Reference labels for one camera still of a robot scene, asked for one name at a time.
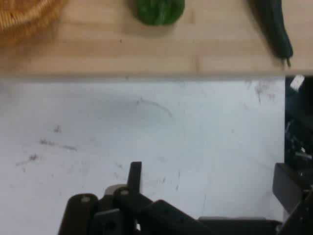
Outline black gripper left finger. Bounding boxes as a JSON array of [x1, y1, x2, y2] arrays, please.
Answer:
[[58, 161, 211, 235]]

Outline long dark green cucumber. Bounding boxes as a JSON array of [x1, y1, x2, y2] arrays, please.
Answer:
[[246, 0, 294, 67]]

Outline bamboo cutting board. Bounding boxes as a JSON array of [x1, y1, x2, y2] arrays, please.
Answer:
[[0, 0, 313, 79]]

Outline green bell pepper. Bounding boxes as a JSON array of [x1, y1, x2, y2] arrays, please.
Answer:
[[133, 0, 186, 26]]

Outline black round device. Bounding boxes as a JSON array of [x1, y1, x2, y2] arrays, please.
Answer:
[[285, 74, 313, 169]]

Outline woven wicker basket with handles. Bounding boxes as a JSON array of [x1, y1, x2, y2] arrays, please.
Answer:
[[0, 0, 65, 46]]

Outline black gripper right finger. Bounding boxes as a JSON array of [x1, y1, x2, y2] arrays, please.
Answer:
[[272, 163, 313, 235]]

